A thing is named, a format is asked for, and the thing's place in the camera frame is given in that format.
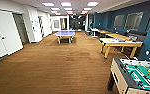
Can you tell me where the blue ping pong table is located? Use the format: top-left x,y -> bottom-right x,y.
52,29 -> 77,45

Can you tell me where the dark trash bin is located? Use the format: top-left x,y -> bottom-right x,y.
85,29 -> 93,36

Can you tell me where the small white table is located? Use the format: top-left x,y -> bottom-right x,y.
90,28 -> 100,38

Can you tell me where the square ceiling light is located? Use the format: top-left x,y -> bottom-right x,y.
54,12 -> 62,16
60,1 -> 73,8
41,2 -> 55,8
80,11 -> 88,15
50,7 -> 61,11
82,7 -> 92,11
86,1 -> 100,8
63,7 -> 74,11
66,11 -> 74,15

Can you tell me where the yellow air hockey table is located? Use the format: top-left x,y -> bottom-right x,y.
99,37 -> 144,61

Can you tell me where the grey door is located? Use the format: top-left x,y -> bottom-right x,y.
12,13 -> 30,46

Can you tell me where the foosball table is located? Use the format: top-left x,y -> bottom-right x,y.
106,57 -> 150,94

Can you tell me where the white double door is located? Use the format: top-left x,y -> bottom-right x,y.
0,9 -> 24,63

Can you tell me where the white wall outlet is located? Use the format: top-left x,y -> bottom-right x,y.
145,49 -> 150,57

